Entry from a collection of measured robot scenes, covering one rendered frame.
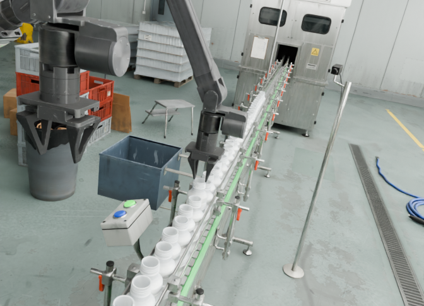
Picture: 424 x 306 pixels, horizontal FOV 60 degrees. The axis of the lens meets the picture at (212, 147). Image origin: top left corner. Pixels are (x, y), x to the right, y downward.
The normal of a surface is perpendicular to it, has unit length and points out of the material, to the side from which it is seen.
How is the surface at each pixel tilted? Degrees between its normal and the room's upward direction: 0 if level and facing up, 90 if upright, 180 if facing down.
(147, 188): 90
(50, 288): 0
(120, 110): 102
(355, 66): 90
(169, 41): 90
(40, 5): 93
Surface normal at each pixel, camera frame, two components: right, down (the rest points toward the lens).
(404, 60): -0.24, 0.31
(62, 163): 0.62, 0.43
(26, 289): 0.16, -0.92
